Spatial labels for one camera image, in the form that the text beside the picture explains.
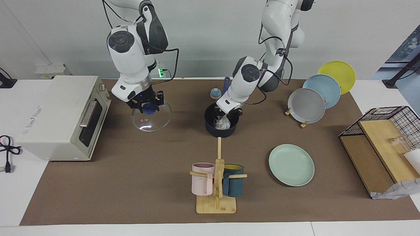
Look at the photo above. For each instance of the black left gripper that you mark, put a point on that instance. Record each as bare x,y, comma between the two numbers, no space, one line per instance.
231,113

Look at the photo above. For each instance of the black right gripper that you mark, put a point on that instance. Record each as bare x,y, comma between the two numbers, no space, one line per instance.
144,100

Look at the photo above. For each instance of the clear plastic noodle bag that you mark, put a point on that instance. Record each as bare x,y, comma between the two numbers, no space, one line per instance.
223,124

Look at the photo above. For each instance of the glass lid with blue knob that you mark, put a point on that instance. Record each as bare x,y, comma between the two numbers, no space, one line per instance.
154,119

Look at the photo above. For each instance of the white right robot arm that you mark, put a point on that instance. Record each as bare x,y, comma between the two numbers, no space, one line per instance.
129,62

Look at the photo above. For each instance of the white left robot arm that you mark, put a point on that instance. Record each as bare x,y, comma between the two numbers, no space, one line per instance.
249,78

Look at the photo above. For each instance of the wooden plate rack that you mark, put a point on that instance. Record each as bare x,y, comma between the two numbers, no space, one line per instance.
304,124

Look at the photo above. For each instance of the mint green plate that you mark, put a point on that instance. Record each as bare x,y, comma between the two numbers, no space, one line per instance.
291,165

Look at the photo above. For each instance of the grey plate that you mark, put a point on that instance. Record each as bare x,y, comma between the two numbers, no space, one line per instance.
306,106

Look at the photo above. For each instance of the light blue plate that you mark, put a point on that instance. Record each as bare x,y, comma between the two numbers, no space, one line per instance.
325,90

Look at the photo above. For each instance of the yellow plate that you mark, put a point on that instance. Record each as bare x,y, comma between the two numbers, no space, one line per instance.
339,72

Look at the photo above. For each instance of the blue wooden service bell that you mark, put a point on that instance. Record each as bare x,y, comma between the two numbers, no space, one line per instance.
215,94

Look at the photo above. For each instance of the dark teal mug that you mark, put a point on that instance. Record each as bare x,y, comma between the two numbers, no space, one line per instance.
233,185

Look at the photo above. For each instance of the pink mug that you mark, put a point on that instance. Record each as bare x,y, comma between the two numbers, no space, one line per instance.
201,182

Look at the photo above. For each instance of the brown table mat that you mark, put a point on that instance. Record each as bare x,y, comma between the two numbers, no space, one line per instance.
147,190

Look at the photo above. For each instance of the wooden mug stand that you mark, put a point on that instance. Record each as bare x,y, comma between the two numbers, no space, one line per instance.
216,205

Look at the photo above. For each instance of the white toaster oven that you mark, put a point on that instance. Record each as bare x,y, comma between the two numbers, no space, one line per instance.
55,114

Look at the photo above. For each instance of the black table clamp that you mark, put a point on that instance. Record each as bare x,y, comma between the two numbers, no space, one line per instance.
6,82

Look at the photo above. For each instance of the clear glass cup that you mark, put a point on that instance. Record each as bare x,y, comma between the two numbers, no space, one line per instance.
399,143

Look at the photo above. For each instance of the black stand with pole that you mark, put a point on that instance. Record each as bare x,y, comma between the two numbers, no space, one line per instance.
402,70

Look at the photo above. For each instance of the crumpled grey white bag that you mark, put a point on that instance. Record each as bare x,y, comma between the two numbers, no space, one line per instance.
398,190

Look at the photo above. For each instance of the white cup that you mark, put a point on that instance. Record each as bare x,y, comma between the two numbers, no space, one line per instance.
414,160

